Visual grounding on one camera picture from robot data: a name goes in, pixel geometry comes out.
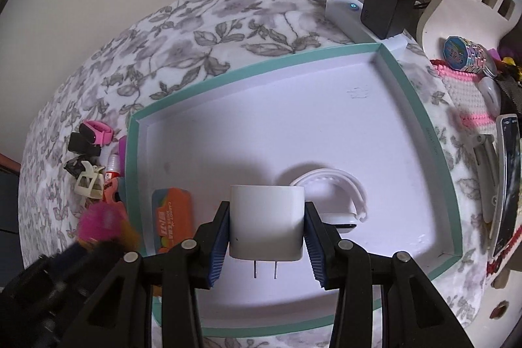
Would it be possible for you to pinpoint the white usb wall charger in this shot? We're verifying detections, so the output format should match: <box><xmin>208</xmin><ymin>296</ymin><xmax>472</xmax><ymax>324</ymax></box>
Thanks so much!
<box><xmin>228</xmin><ymin>185</ymin><xmax>305</xmax><ymax>275</ymax></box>

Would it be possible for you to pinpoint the pink smart watch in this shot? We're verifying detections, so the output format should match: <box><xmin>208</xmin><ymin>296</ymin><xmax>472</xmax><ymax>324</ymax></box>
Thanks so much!
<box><xmin>79</xmin><ymin>120</ymin><xmax>114</xmax><ymax>146</ymax></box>

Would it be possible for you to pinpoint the orange card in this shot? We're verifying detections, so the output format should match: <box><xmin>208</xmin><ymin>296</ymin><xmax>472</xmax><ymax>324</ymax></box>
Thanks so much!
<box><xmin>152</xmin><ymin>188</ymin><xmax>194</xmax><ymax>253</ymax></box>

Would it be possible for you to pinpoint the cream hair claw clip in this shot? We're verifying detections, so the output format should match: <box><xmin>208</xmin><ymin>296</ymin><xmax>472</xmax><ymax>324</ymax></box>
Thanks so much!
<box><xmin>74</xmin><ymin>161</ymin><xmax>104</xmax><ymax>200</ymax></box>

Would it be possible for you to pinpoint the red white glue tube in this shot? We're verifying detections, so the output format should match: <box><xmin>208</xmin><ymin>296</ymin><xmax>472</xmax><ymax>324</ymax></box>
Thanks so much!
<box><xmin>104</xmin><ymin>154</ymin><xmax>121</xmax><ymax>181</ymax></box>

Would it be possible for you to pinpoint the white box lid teal rim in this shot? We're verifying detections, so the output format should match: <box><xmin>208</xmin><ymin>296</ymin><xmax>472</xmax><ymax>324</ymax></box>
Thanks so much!
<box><xmin>123</xmin><ymin>41</ymin><xmax>465</xmax><ymax>339</ymax></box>

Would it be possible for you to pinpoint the silver hair clip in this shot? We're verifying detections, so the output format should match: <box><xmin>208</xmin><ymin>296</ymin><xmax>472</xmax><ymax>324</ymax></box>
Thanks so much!
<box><xmin>473</xmin><ymin>134</ymin><xmax>499</xmax><ymax>224</ymax></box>

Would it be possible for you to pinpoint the pink white knitted pouch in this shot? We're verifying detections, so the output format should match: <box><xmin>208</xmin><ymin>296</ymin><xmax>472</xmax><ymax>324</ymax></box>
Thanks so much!
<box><xmin>431</xmin><ymin>59</ymin><xmax>496</xmax><ymax>134</ymax></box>

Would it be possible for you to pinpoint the black smartphone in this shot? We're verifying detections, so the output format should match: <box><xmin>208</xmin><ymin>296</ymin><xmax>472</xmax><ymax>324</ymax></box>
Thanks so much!
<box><xmin>491</xmin><ymin>114</ymin><xmax>521</xmax><ymax>258</ymax></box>

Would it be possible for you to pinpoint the floral grey white blanket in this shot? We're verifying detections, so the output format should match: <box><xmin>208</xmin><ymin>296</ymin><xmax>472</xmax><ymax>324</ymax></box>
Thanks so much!
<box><xmin>19</xmin><ymin>0</ymin><xmax>486</xmax><ymax>326</ymax></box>

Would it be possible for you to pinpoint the white round compact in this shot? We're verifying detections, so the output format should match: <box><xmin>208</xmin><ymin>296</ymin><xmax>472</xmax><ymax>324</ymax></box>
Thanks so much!
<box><xmin>477</xmin><ymin>77</ymin><xmax>502</xmax><ymax>117</ymax></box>

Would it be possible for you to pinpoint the white power strip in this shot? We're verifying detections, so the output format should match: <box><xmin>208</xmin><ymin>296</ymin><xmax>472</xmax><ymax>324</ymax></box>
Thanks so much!
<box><xmin>325</xmin><ymin>0</ymin><xmax>409</xmax><ymax>51</ymax></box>

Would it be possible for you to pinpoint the colourful metal wristwatch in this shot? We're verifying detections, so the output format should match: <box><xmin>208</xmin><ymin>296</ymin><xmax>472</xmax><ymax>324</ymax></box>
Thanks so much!
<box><xmin>442</xmin><ymin>36</ymin><xmax>490</xmax><ymax>73</ymax></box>

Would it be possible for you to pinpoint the black power adapter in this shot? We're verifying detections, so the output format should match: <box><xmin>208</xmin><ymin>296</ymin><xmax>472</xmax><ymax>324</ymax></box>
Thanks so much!
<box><xmin>361</xmin><ymin>0</ymin><xmax>415</xmax><ymax>40</ymax></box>

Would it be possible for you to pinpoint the white plastic basket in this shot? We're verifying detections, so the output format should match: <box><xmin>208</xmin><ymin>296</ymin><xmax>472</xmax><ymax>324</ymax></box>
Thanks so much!
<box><xmin>417</xmin><ymin>0</ymin><xmax>521</xmax><ymax>59</ymax></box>

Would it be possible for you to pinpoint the white coiled cable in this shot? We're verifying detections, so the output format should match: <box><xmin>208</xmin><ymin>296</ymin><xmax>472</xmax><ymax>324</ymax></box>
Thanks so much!
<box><xmin>289</xmin><ymin>166</ymin><xmax>368</xmax><ymax>233</ymax></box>

